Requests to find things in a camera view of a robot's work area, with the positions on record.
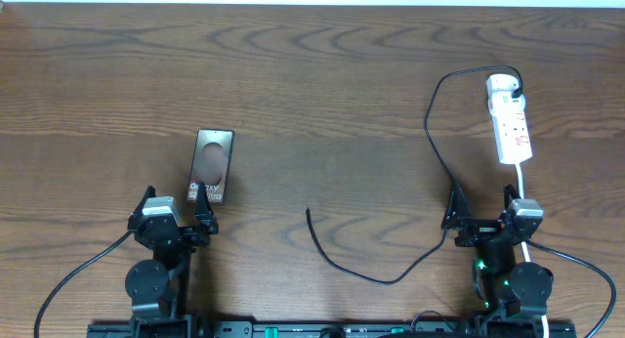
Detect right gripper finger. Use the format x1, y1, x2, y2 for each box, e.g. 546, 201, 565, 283
441, 182, 472, 230
504, 184, 521, 209

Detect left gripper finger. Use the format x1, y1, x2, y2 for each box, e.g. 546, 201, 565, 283
194, 194, 219, 233
132, 186, 155, 216

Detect black charger cable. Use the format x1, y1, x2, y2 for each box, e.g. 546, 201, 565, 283
305, 64, 524, 285

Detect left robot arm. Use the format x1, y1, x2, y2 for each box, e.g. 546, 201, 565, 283
125, 186, 219, 337

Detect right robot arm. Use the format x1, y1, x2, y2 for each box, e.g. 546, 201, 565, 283
441, 182, 554, 335

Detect white USB charger plug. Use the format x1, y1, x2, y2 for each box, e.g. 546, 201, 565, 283
486, 73, 521, 97

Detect white power strip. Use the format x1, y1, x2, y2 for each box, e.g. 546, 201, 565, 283
488, 91, 532, 165

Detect right camera black cable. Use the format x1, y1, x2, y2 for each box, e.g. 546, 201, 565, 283
524, 239, 617, 338

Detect camera black cable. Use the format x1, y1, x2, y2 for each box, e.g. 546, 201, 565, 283
524, 239, 617, 338
33, 230, 134, 338

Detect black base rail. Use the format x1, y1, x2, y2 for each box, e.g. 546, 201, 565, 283
87, 319, 577, 338

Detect left camera black cable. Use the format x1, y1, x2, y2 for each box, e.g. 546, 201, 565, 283
33, 230, 134, 338

